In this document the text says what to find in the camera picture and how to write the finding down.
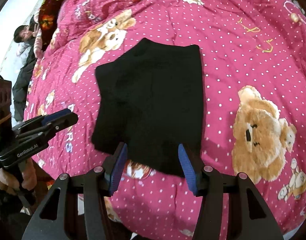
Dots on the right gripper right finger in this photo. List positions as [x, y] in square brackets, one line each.
[192, 166]

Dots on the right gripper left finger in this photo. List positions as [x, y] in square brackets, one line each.
[114, 166]

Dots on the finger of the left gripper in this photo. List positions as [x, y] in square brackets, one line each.
[40, 121]
[57, 126]

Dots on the black pants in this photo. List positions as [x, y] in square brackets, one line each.
[151, 100]

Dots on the left hand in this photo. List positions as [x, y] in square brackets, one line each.
[11, 185]

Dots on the black jacket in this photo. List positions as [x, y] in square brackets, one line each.
[20, 88]

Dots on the dark floral blanket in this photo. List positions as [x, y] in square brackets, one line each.
[48, 16]

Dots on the pink bear print quilt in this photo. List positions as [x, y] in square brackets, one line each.
[253, 55]

